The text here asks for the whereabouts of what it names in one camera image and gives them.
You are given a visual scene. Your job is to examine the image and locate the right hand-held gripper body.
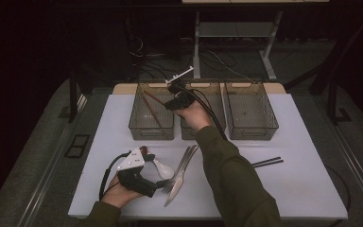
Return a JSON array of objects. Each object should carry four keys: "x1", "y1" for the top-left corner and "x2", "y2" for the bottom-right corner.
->
[{"x1": 164, "y1": 65, "x2": 197, "y2": 111}]

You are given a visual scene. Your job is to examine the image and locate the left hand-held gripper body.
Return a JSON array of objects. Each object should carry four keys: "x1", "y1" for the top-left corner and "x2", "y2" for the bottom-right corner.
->
[{"x1": 116, "y1": 148, "x2": 159, "y2": 199}]

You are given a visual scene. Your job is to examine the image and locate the white ceramic spoon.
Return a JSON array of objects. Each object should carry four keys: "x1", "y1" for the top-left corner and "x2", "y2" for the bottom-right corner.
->
[{"x1": 152, "y1": 157, "x2": 175, "y2": 180}]

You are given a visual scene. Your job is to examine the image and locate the brown wooden chopstick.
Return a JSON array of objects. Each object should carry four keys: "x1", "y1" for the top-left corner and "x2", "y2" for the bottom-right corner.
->
[
  {"x1": 143, "y1": 90, "x2": 168, "y2": 105},
  {"x1": 141, "y1": 94, "x2": 164, "y2": 129}
]

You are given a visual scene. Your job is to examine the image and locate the smoky clear plastic bin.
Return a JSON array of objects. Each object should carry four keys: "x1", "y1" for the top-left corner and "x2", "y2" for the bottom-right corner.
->
[
  {"x1": 223, "y1": 82, "x2": 280, "y2": 141},
  {"x1": 181, "y1": 82, "x2": 227, "y2": 141},
  {"x1": 128, "y1": 82, "x2": 176, "y2": 141}
]

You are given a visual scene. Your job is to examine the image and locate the person's right hand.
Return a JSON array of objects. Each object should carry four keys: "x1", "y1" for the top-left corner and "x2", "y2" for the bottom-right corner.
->
[{"x1": 173, "y1": 100, "x2": 212, "y2": 131}]

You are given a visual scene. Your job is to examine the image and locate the person's left hand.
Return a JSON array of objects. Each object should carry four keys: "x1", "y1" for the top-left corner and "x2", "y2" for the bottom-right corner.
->
[{"x1": 101, "y1": 175, "x2": 143, "y2": 209}]

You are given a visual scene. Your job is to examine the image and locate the silver metal knife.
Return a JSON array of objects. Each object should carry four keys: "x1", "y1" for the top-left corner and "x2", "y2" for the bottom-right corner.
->
[{"x1": 164, "y1": 144, "x2": 199, "y2": 208}]

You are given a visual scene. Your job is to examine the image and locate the silver metal fork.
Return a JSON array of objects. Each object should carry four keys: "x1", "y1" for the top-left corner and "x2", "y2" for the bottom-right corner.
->
[{"x1": 161, "y1": 145, "x2": 193, "y2": 194}]

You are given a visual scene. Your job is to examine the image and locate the black metal stand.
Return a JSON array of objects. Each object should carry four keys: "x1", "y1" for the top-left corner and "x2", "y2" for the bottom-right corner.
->
[
  {"x1": 285, "y1": 12, "x2": 363, "y2": 126},
  {"x1": 68, "y1": 62, "x2": 94, "y2": 124}
]

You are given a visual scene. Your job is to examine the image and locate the white table board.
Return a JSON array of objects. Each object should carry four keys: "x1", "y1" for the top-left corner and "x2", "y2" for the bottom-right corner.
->
[{"x1": 67, "y1": 93, "x2": 349, "y2": 220}]

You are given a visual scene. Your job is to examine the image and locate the bundle of floor cables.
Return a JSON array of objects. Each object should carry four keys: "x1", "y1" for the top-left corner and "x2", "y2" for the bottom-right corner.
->
[{"x1": 129, "y1": 34, "x2": 266, "y2": 83}]

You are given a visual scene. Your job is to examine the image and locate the right hand-held gripper cable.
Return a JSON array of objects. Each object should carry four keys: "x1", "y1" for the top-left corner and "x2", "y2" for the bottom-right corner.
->
[{"x1": 182, "y1": 86, "x2": 352, "y2": 227}]

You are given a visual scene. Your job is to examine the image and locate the hand-held gripper cable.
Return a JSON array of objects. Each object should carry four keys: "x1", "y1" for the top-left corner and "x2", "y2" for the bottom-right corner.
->
[
  {"x1": 98, "y1": 150, "x2": 131, "y2": 201},
  {"x1": 182, "y1": 86, "x2": 352, "y2": 227}
]

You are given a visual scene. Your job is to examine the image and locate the left hand-held gripper cable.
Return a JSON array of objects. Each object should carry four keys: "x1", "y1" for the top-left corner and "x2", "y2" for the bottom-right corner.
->
[{"x1": 98, "y1": 150, "x2": 131, "y2": 201}]

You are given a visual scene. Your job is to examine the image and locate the white metal desk frame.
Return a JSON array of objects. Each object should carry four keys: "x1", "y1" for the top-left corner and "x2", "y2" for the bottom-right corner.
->
[{"x1": 182, "y1": 0, "x2": 330, "y2": 82}]

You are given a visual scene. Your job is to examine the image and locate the black double floor frame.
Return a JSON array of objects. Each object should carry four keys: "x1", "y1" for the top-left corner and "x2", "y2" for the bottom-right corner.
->
[{"x1": 64, "y1": 134, "x2": 91, "y2": 159}]

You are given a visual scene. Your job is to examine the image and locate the metal floor rail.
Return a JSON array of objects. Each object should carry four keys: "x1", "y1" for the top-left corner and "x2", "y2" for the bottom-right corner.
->
[
  {"x1": 322, "y1": 116, "x2": 363, "y2": 216},
  {"x1": 18, "y1": 94, "x2": 88, "y2": 227}
]

